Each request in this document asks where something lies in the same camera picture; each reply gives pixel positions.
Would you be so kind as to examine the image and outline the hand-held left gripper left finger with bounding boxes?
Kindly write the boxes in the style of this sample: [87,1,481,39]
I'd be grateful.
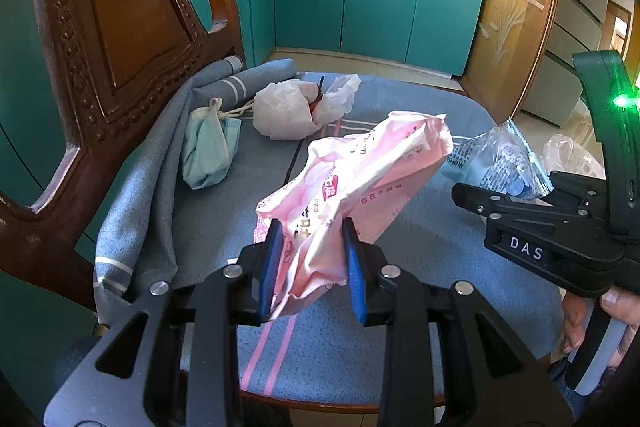
[45,218,286,427]

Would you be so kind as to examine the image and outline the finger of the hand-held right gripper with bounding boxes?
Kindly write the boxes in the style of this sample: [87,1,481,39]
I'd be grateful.
[484,208,640,292]
[451,172,609,216]

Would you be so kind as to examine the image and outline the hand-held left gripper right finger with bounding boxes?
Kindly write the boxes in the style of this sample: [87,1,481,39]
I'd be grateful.
[341,217,576,427]

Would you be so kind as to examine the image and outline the clear printed plastic wrapper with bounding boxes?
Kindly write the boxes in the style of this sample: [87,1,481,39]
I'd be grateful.
[440,119,553,200]

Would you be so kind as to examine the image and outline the pink plastic packet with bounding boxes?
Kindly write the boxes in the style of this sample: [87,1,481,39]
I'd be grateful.
[254,111,453,320]

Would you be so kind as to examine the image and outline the person's right hand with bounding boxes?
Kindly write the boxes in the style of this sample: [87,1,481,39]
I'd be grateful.
[560,288,640,362]

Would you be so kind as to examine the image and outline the blue striped towel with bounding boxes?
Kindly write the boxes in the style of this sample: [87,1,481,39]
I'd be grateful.
[94,57,566,398]

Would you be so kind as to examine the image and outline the grey refrigerator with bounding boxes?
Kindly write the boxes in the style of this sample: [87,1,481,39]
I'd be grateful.
[525,0,636,128]

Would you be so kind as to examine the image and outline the blue face mask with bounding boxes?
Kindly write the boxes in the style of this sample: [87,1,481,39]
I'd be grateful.
[181,98,256,190]

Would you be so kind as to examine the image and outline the wooden glass door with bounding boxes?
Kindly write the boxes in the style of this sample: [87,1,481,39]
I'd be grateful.
[460,0,563,108]

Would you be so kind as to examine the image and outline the white plastic bag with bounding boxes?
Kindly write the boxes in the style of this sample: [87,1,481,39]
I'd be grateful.
[252,74,362,142]

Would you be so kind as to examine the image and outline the carved wooden chair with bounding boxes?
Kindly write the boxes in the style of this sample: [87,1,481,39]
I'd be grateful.
[0,0,566,408]

